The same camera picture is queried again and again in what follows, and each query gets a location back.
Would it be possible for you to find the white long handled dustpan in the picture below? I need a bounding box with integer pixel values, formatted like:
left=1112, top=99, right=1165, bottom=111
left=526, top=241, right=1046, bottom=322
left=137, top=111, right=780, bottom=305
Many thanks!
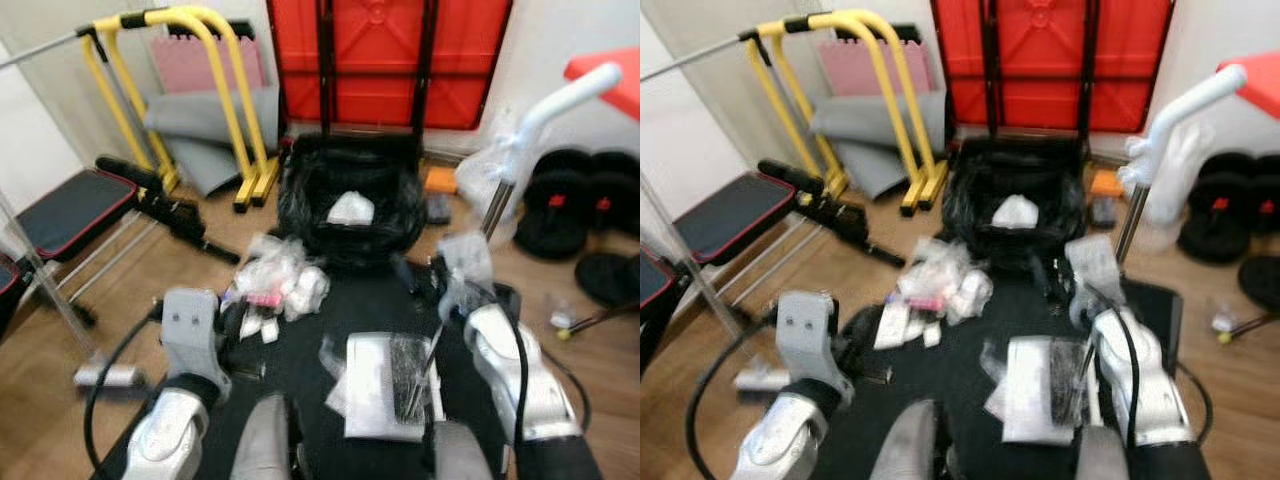
left=343, top=60, right=624, bottom=443
left=998, top=62, right=1251, bottom=448

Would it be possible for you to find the black floor mat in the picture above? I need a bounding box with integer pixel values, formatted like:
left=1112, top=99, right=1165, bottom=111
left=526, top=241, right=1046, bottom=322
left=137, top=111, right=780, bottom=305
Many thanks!
left=800, top=272, right=1188, bottom=480
left=95, top=268, right=603, bottom=480

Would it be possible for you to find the white paper strip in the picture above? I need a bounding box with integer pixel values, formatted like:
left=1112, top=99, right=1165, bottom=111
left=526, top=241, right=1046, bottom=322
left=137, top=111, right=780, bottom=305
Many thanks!
left=873, top=303, right=943, bottom=352
left=238, top=308, right=283, bottom=347

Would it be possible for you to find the white crumpled paper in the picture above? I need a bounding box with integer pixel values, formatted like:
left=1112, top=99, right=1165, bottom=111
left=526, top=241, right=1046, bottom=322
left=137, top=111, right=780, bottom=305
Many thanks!
left=990, top=194, right=1043, bottom=231
left=325, top=190, right=378, bottom=227

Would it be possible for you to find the white paper roll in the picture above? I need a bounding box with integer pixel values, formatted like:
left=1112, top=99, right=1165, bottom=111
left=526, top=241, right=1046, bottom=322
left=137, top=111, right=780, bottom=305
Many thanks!
left=950, top=270, right=994, bottom=321
left=295, top=265, right=331, bottom=316

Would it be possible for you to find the clear crumpled plastic wrapper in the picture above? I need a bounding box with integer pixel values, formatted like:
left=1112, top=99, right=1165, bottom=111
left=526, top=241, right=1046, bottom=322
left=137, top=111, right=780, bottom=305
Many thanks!
left=240, top=232, right=301, bottom=276
left=905, top=238, right=966, bottom=281

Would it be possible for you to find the grey metal rod rack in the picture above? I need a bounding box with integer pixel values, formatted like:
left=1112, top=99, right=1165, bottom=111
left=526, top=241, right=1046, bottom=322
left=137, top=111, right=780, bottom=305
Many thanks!
left=0, top=33, right=151, bottom=391
left=640, top=38, right=793, bottom=393

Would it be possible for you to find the clear flat plastic sheet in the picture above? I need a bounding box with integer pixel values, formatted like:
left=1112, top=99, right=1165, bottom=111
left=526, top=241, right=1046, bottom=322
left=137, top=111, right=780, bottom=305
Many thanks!
left=320, top=335, right=351, bottom=416
left=982, top=340, right=1011, bottom=421

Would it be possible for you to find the black trash bag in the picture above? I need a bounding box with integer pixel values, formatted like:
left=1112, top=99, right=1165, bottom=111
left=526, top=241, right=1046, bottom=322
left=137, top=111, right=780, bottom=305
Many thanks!
left=940, top=138, right=1091, bottom=273
left=276, top=133, right=431, bottom=269

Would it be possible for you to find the white plastic bag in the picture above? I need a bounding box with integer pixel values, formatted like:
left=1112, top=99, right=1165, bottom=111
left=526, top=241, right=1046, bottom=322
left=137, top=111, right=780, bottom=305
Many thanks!
left=455, top=108, right=533, bottom=223
left=1122, top=120, right=1216, bottom=253

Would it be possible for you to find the grey left robot leg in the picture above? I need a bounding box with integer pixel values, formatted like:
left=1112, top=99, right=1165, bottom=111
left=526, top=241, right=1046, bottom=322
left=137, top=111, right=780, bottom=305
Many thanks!
left=230, top=393, right=301, bottom=480
left=868, top=400, right=951, bottom=480

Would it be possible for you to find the grey robot leg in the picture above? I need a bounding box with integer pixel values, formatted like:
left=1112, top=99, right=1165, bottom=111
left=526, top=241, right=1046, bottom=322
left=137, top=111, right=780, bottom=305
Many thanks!
left=868, top=400, right=951, bottom=480
left=1073, top=425, right=1133, bottom=480
left=430, top=420, right=498, bottom=480
left=230, top=393, right=301, bottom=480

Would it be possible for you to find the black weight plate stack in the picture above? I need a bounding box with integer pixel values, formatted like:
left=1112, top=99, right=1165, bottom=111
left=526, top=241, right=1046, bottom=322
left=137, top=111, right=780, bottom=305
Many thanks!
left=1178, top=152, right=1241, bottom=266
left=585, top=150, right=641, bottom=239
left=515, top=150, right=593, bottom=263
left=1235, top=152, right=1280, bottom=236

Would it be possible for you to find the grey right robot leg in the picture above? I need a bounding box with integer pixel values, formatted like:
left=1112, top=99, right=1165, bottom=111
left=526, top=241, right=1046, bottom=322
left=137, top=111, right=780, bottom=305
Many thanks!
left=430, top=420, right=498, bottom=480
left=1073, top=425, right=1133, bottom=480

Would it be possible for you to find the short black red-trimmed bench seat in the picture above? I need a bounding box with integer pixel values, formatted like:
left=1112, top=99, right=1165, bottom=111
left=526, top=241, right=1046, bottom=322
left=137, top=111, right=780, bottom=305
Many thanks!
left=672, top=170, right=803, bottom=267
left=15, top=168, right=141, bottom=264

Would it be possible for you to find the grey folded exercise mat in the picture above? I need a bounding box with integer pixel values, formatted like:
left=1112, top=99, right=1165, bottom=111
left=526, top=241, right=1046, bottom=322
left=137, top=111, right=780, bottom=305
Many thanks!
left=808, top=90, right=949, bottom=203
left=143, top=85, right=283, bottom=198

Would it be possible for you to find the red table top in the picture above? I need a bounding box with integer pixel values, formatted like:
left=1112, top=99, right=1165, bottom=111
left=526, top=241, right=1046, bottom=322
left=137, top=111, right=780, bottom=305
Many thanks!
left=564, top=47, right=641, bottom=122
left=1216, top=52, right=1280, bottom=122

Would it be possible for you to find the pink foam mat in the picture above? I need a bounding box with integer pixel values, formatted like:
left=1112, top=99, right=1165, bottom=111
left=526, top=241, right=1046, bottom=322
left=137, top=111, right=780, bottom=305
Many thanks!
left=817, top=40, right=938, bottom=99
left=150, top=35, right=268, bottom=96

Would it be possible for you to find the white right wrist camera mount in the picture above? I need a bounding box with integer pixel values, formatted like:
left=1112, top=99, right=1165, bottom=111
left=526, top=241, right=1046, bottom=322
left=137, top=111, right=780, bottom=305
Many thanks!
left=437, top=232, right=498, bottom=316
left=1064, top=235, right=1133, bottom=326

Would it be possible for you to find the light grey left wrist camera mount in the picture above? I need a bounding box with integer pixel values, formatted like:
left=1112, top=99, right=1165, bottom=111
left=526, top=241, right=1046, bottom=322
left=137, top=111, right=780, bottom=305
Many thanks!
left=160, top=288, right=234, bottom=386
left=777, top=290, right=857, bottom=396

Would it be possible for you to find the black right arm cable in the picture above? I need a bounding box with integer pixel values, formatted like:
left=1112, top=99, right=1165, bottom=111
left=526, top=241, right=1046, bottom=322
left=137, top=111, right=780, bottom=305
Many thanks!
left=470, top=285, right=591, bottom=446
left=1085, top=285, right=1216, bottom=451

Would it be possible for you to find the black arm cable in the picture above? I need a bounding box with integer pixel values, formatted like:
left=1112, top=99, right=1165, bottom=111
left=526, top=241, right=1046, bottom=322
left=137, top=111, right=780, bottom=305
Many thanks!
left=1085, top=285, right=1216, bottom=451
left=470, top=285, right=591, bottom=446
left=85, top=310, right=166, bottom=476
left=685, top=315, right=786, bottom=480

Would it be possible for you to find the yellow steel exercise frame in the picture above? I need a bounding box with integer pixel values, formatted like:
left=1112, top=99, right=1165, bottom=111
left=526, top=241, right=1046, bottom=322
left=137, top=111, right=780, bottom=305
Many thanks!
left=745, top=8, right=951, bottom=218
left=78, top=5, right=283, bottom=213

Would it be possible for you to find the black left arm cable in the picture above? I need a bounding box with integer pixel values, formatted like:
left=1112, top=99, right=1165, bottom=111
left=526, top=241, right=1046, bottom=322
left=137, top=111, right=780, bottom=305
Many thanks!
left=85, top=310, right=166, bottom=476
left=685, top=315, right=786, bottom=480

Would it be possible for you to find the black weight bench frame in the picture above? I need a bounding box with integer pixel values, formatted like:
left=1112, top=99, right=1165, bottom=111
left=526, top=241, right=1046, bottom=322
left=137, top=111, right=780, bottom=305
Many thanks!
left=690, top=157, right=906, bottom=326
left=35, top=155, right=243, bottom=326

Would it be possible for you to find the red folded table black frame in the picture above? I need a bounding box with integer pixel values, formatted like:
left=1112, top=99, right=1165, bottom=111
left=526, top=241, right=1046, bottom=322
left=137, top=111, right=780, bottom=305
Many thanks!
left=930, top=0, right=1178, bottom=138
left=265, top=0, right=516, bottom=133

